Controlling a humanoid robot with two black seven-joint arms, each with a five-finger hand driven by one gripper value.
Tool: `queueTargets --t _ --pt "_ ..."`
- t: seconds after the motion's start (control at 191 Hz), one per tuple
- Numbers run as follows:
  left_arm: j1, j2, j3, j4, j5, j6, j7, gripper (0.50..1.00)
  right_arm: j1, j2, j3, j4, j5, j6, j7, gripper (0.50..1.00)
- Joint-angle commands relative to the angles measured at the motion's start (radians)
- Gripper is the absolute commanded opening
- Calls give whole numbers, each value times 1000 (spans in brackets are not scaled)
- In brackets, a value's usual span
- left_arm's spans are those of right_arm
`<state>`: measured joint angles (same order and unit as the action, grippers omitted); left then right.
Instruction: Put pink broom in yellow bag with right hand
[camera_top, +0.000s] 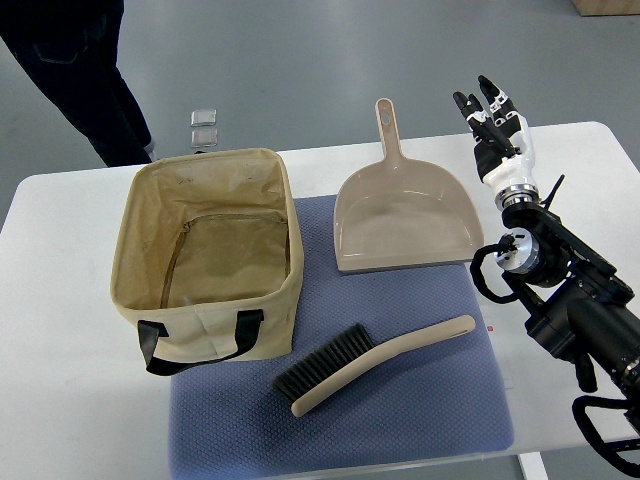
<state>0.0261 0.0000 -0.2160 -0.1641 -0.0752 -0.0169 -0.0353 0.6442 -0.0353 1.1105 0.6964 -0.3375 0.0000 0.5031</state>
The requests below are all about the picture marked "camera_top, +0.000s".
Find yellow fabric bag black handle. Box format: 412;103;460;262
111;148;304;376

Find blue textured mat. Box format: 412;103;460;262
169;196;514;479

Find metal floor plate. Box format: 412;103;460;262
191;127;218;148
190;109;217;127

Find person in dark trousers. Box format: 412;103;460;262
1;1;155;167

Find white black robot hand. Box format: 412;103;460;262
453;75;540;211

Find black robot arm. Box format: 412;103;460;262
470;184;639;478

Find upper metal floor plate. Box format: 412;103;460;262
190;109;217;127

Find wooden box corner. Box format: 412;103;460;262
572;0;640;16

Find beige plastic dustpan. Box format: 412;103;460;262
333;98;484;273

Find beige hand brush black bristles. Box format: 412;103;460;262
272;315;476;418

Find lower metal floor plate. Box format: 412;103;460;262
191;127;218;148

